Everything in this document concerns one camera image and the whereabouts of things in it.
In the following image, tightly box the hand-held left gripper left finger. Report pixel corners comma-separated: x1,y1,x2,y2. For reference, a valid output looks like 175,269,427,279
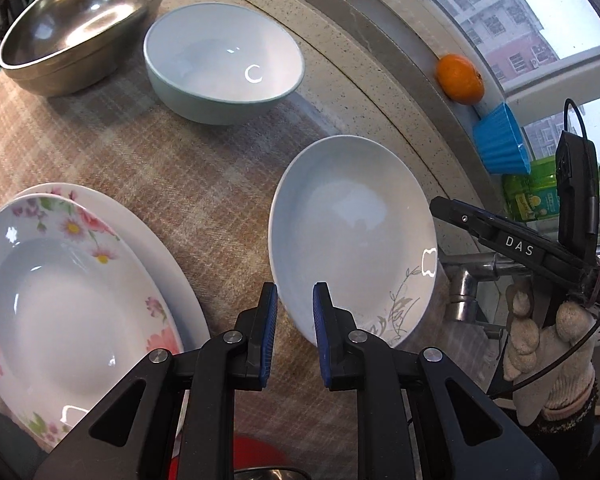
32,282,281,480

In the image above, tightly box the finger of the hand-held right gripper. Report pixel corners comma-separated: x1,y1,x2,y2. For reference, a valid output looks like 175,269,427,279
429,196,502,242

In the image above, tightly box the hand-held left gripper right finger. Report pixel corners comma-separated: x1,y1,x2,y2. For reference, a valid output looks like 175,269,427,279
312,281,561,480

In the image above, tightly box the white grey-print shallow bowl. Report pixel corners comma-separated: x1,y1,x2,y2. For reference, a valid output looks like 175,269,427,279
268,135,438,348

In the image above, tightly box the pink blossom print plate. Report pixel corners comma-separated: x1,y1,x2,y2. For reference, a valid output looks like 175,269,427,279
17,182,212,441

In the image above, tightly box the rose print plate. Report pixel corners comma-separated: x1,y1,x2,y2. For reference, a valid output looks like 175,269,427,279
0,192,186,453

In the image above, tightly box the light blue bowl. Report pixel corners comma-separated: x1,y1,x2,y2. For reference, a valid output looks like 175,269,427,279
143,2,306,126

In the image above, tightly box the person's right forearm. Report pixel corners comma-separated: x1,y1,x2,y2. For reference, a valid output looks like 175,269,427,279
522,400,600,480

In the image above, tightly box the person's right hand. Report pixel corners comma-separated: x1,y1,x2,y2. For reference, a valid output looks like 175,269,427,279
502,282,600,426

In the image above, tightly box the green dish soap bottle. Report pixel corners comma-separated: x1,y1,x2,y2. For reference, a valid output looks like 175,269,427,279
502,156,600,223

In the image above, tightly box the chrome faucet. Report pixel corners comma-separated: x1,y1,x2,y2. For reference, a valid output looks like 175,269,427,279
437,247,600,341

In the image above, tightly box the blue ribbed cup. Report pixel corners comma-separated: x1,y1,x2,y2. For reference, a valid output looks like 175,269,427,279
472,102,532,175

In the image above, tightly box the orange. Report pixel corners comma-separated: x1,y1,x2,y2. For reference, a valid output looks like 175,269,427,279
435,54,485,106

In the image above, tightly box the checked table mat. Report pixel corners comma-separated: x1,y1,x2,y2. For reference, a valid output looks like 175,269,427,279
0,55,496,480

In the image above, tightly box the window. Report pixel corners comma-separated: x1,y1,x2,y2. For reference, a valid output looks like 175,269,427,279
395,0,600,171

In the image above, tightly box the large steel bowl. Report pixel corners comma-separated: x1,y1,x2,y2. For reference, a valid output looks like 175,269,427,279
0,0,168,97

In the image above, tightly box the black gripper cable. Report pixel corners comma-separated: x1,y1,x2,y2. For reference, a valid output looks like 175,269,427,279
562,99,597,236

